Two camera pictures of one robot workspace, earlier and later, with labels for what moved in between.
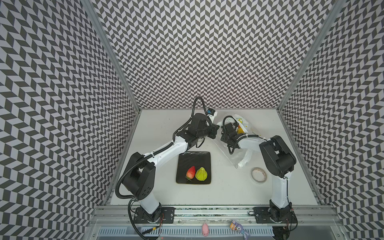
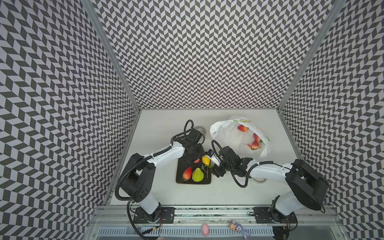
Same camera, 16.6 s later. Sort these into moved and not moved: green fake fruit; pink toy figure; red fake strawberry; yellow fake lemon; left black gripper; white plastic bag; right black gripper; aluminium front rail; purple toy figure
Moved: green fake fruit; red fake strawberry; right black gripper; yellow fake lemon; left black gripper
Not moved: purple toy figure; white plastic bag; aluminium front rail; pink toy figure
